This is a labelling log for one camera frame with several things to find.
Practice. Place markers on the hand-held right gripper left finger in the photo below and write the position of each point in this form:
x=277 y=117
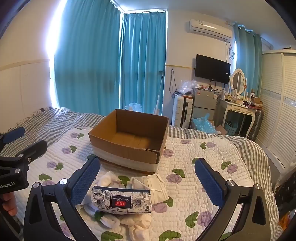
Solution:
x=84 y=180

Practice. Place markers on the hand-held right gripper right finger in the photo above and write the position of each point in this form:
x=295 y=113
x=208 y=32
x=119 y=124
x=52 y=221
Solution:
x=209 y=183

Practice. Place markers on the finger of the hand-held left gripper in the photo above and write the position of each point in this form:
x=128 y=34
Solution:
x=37 y=147
x=13 y=135

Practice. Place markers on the white sock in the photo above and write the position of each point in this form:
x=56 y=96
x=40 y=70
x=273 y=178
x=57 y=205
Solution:
x=108 y=179
x=104 y=220

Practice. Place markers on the brown cardboard box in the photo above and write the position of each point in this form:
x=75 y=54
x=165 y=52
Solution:
x=124 y=150

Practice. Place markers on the floral tissue pack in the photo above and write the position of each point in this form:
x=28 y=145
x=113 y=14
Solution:
x=138 y=199

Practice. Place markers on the white face mask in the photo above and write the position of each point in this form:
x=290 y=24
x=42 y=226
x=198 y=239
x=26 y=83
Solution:
x=148 y=183

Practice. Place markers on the cream cloth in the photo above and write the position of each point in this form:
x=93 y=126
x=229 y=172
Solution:
x=135 y=226

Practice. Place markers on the person's left hand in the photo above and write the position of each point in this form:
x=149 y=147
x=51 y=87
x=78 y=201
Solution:
x=9 y=204

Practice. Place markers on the white floral quilt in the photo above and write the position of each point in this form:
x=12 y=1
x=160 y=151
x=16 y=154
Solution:
x=185 y=185

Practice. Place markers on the small open cardboard box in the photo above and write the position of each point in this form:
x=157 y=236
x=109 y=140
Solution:
x=222 y=129

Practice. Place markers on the blue plastic bag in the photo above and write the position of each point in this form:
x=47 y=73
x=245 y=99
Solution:
x=203 y=125

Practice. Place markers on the teal basket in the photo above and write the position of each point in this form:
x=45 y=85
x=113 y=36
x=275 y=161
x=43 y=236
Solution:
x=231 y=127

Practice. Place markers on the dark suitcase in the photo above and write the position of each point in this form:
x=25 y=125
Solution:
x=257 y=125

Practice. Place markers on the white suitcase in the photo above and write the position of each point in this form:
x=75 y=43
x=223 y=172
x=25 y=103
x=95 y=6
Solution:
x=181 y=111

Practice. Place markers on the dark patterned bag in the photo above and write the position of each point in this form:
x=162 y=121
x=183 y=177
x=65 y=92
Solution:
x=285 y=197

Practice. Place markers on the white dressing table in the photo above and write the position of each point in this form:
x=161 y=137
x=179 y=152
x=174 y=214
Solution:
x=238 y=109

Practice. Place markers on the grey mini fridge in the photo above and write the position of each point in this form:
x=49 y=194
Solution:
x=204 y=102

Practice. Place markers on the white plastic bag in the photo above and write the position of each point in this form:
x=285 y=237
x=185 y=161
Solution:
x=134 y=107

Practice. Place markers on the clear plastic bag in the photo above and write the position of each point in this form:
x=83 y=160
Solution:
x=187 y=85

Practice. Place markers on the wide teal curtain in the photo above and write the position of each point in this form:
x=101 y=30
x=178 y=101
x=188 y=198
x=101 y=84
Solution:
x=87 y=58

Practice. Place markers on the white mop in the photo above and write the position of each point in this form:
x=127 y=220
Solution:
x=159 y=92

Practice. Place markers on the white louvred wardrobe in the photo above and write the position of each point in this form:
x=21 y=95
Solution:
x=277 y=104

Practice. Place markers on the oval vanity mirror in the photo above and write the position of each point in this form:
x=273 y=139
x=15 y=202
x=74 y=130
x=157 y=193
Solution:
x=237 y=81

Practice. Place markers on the narrow teal curtain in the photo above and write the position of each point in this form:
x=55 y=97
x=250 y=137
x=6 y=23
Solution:
x=248 y=58

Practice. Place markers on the white air conditioner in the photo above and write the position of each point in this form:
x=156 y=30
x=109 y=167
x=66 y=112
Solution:
x=210 y=29

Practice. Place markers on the black wall television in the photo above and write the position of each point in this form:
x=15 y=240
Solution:
x=212 y=68

